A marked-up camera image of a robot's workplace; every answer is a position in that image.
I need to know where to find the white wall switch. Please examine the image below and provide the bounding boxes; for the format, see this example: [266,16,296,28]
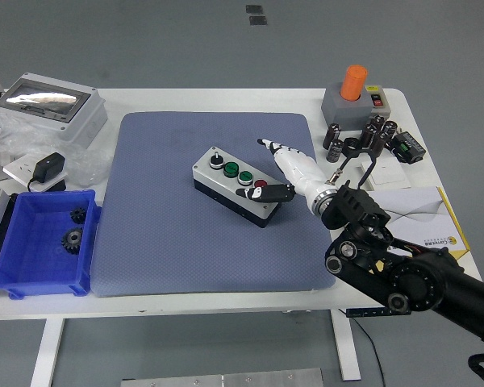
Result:
[361,159,412,191]

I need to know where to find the grey-blue table mat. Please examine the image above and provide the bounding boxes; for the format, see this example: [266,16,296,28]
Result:
[90,111,336,298]

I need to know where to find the white table leg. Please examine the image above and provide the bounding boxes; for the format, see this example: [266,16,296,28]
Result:
[330,310,362,382]
[30,318,65,387]

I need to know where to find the white socket plate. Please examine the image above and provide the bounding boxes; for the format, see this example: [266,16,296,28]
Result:
[2,155,69,193]

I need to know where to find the grey four-button control box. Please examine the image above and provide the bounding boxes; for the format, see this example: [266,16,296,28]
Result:
[191,145,283,229]

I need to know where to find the grey enclosure with clear window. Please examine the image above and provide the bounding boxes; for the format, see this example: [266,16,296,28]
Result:
[0,72,109,149]

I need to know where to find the black ring nut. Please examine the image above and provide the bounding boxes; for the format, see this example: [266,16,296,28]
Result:
[342,137,362,158]

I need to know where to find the thin black floor cable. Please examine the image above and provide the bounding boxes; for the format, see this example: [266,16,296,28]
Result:
[338,309,386,387]

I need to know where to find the clear plastic bag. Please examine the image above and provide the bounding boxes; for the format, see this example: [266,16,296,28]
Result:
[0,116,110,189]

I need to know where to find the black power adapter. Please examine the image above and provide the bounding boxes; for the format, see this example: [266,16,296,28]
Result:
[27,152,68,193]

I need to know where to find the large black gear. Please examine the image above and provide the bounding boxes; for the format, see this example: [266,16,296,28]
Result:
[60,227,85,256]

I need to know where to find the orange cylinder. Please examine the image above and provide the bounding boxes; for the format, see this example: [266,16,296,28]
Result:
[340,64,369,102]

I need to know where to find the yellow and white cardboard box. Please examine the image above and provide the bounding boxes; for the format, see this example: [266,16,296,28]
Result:
[366,186,472,259]

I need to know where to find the black module with green terminal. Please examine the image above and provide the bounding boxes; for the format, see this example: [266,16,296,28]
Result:
[389,131,427,164]

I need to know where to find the grey red-black switch box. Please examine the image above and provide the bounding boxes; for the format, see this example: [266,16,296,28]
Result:
[365,85,392,120]

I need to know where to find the grey block base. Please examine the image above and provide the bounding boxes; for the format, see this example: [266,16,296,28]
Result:
[320,82,374,131]

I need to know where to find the black control panel under table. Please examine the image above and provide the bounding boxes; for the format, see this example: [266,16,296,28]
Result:
[345,307,388,318]

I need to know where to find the blue plastic bin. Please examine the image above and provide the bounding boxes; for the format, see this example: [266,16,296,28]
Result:
[0,189,102,300]

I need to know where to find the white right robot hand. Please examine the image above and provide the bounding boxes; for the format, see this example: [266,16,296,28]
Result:
[235,138,335,211]

